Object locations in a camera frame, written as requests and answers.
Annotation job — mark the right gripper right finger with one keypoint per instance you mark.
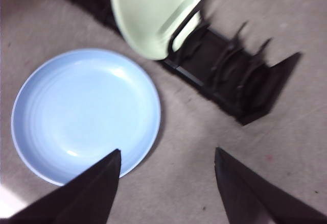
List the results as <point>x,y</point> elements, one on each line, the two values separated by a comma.
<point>250,198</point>

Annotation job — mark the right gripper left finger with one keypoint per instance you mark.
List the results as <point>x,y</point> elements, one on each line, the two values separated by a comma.
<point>84,198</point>

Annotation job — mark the blue plate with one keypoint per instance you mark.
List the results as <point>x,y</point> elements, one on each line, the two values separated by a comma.
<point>84,111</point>

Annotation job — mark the green plate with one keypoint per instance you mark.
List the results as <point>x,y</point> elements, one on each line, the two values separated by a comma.
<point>148,14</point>

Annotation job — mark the black plastic dish rack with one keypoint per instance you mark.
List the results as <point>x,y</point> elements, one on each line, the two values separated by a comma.
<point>255,99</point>

